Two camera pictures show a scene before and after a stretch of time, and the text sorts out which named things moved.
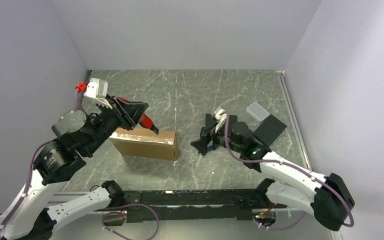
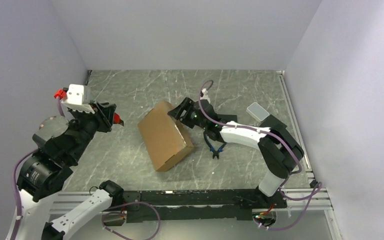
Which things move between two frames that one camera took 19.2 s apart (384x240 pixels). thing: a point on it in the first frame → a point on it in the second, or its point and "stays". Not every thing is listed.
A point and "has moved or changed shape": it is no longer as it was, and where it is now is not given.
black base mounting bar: x=230 y=204 stays
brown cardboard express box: x=145 y=143 → x=164 y=139
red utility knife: x=144 y=120 has moved or changed shape
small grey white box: x=257 y=112 stays
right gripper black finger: x=210 y=122 → x=183 y=111
